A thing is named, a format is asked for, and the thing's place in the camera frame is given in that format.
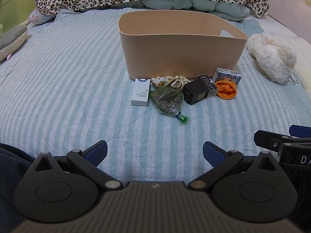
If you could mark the light green quilt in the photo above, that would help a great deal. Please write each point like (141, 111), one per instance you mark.
(213, 8)

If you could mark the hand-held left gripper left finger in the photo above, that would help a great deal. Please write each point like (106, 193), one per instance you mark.
(97, 151)

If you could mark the blue striped bed sheet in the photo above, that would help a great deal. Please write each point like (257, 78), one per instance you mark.
(73, 82)

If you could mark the black slim box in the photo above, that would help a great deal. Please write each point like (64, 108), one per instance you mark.
(211, 88)

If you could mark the green dried herb bag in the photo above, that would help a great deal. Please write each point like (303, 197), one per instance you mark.
(167, 100)

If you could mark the orange cloth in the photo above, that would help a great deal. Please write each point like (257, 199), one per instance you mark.
(226, 90)

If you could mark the beige plastic basket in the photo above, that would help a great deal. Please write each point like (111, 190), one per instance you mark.
(179, 53)

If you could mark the pale pink pillow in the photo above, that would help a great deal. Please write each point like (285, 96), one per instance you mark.
(40, 17)

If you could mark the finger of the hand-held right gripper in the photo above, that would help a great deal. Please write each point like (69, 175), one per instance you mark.
(301, 130)
(267, 139)

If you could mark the white slim box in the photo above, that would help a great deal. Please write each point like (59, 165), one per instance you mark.
(141, 92)

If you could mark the dark brown box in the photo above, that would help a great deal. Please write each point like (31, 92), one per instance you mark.
(195, 94)

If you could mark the plain light blue cloth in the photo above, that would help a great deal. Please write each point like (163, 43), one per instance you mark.
(252, 28)

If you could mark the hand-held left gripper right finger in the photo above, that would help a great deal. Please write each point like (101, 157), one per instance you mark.
(213, 153)

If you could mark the blue patterned box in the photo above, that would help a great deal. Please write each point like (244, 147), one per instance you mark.
(229, 75)

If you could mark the grey plush toy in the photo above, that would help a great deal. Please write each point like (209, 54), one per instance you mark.
(12, 41)

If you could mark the leopard print scrunchie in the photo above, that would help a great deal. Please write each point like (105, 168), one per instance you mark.
(167, 81)

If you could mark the white fluffy plush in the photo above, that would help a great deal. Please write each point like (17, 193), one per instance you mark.
(273, 55)

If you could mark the person's left leg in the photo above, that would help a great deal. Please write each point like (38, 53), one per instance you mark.
(11, 174)

